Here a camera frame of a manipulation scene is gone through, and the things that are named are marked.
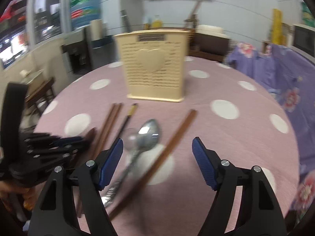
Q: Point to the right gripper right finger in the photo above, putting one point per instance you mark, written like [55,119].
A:
[259,212]

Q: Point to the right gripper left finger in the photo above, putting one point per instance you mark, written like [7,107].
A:
[70,202]

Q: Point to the brown wooden chopstick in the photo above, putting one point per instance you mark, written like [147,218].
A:
[106,128]
[88,155]
[141,183]
[90,136]

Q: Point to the metal spoon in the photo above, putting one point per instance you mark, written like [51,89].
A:
[146,139]

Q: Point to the left hand orange glove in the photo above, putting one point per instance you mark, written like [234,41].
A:
[18,200]

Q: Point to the pink polka dot tablecloth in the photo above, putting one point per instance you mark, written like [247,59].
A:
[236,117]

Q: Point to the black gold-tipped chopstick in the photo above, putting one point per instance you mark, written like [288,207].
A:
[127,119]

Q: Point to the water dispenser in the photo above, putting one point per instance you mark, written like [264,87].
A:
[77,51]

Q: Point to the purple floral cloth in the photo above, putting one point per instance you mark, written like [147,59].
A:
[289,77]

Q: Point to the cream plastic utensil holder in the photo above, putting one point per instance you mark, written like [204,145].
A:
[153,63]

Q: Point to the blue water jug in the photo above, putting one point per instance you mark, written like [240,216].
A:
[84,11]

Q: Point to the white microwave oven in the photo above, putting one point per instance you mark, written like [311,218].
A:
[303,38]

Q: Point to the brown white rice cooker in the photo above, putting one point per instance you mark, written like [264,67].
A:
[211,39]

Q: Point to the yellow roll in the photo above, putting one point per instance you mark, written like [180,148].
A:
[276,27]

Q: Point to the yellow detergent bottle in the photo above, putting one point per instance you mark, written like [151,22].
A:
[157,22]

